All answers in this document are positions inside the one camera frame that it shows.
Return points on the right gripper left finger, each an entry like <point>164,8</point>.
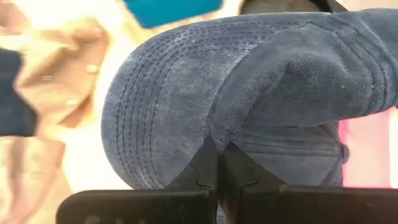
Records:
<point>140,208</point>

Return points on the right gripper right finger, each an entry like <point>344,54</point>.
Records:
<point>311,208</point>

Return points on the blue denim baseball cap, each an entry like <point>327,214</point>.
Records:
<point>15,102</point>
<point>174,102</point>

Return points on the red plastic tray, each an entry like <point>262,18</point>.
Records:
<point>367,149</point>

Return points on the blue plastic tray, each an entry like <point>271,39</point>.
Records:
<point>171,12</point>

